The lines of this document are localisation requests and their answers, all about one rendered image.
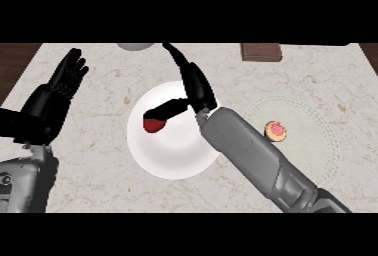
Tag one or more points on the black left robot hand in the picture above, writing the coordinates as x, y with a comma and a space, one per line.
46, 100

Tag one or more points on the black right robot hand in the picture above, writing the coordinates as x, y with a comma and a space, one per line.
196, 86

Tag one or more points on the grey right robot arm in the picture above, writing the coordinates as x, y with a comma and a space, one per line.
266, 160

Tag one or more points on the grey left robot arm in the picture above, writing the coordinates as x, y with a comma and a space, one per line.
24, 180

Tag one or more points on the white round plate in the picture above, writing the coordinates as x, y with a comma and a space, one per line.
171, 146

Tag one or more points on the brown wooden block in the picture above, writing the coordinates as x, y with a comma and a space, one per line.
261, 52

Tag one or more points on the grey round object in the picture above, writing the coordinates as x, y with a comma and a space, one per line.
134, 46

